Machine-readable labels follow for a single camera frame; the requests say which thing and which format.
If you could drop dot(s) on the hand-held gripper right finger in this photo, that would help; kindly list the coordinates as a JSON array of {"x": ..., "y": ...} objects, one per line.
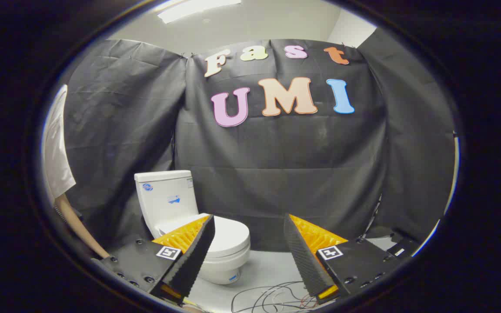
[{"x": 302, "y": 261}]

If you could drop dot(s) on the ceiling light panel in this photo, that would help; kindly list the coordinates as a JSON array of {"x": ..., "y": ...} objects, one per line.
[{"x": 194, "y": 8}]

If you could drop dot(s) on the white toilet bowl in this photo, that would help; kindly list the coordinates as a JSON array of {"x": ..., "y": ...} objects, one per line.
[{"x": 224, "y": 269}]

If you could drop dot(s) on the black box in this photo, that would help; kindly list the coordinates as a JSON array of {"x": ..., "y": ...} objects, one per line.
[{"x": 402, "y": 248}]

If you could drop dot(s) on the black backdrop cloth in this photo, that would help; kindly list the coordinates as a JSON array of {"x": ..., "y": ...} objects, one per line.
[{"x": 285, "y": 174}]

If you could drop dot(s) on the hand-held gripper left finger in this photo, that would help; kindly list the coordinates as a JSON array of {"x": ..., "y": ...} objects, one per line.
[{"x": 192, "y": 261}]

